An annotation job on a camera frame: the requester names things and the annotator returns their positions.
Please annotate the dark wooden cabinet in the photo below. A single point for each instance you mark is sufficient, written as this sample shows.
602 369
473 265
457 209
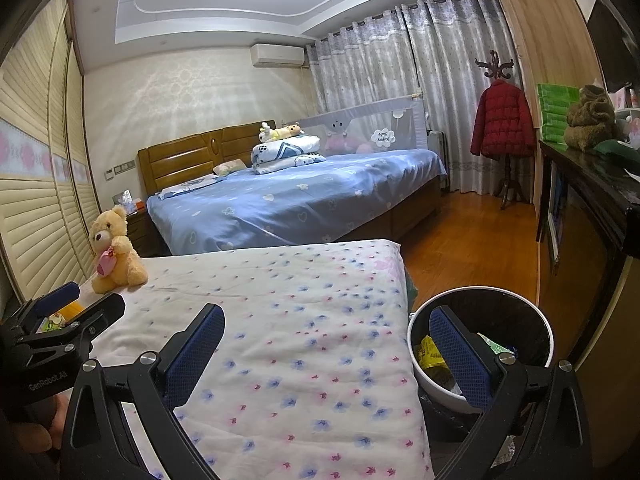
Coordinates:
590 220

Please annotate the white trash bin black liner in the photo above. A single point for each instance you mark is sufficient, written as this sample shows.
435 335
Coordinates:
525 320

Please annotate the green snack wrapper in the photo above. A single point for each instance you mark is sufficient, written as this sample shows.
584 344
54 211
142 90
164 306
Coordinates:
50 323

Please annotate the yellow teddy bear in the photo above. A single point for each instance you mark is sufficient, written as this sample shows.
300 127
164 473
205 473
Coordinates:
112 250

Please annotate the grey bed guard rail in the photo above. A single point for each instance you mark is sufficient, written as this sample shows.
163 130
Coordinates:
370 130

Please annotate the yellow chip bag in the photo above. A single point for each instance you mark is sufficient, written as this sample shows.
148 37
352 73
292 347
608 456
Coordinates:
432 360

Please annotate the yellow plush toy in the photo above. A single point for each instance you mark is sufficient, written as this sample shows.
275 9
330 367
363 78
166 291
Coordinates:
280 132

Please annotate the wooden headboard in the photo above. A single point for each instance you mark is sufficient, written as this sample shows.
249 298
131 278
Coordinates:
200 152

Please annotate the wall switch panel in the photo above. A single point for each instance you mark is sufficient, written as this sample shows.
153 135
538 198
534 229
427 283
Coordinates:
125 165

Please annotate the black monitor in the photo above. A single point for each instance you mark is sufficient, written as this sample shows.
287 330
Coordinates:
610 45

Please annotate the red puffer jacket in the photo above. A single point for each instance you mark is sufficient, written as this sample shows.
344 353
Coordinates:
502 120

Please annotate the person's left hand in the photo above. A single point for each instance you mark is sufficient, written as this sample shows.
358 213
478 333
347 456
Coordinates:
35 427

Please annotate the dark green cloth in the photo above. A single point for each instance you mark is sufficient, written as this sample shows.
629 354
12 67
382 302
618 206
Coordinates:
617 152

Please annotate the blue bed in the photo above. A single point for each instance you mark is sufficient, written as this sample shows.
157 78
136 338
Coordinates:
300 200

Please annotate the grey patterned curtain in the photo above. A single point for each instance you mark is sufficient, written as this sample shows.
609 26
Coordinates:
400 85

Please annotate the stack of green packets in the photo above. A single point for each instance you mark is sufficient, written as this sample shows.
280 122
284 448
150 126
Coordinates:
555 110

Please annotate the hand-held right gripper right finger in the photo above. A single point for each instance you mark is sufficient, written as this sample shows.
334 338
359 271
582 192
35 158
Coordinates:
460 360

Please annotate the wooden nightstand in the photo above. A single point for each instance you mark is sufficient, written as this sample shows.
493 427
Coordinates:
142 232

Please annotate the folded blue white quilt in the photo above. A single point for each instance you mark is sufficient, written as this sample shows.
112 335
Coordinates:
285 152

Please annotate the blue patterned pillow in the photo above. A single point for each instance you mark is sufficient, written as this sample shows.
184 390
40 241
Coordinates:
187 186

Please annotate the green milk carton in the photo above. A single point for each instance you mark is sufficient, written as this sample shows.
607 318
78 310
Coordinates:
495 345

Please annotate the cream louvered wardrobe doors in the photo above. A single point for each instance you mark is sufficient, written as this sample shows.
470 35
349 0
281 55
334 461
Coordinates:
40 160

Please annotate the white floral blanket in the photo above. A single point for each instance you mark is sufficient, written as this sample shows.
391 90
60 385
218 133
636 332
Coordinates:
300 360

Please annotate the dark wooden coat rack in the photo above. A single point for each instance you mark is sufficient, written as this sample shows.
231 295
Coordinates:
495 65

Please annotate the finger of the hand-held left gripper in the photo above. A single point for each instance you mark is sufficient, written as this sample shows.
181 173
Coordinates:
55 298
97 312

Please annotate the small beige pillow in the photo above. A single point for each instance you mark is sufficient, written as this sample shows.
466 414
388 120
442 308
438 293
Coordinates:
227 166

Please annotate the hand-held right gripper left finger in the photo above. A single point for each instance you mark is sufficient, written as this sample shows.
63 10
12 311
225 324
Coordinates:
197 355

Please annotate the brown fuzzy cloth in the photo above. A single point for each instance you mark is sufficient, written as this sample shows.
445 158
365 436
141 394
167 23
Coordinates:
590 115

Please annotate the white air conditioner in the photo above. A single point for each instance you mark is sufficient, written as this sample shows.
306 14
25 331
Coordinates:
277 54

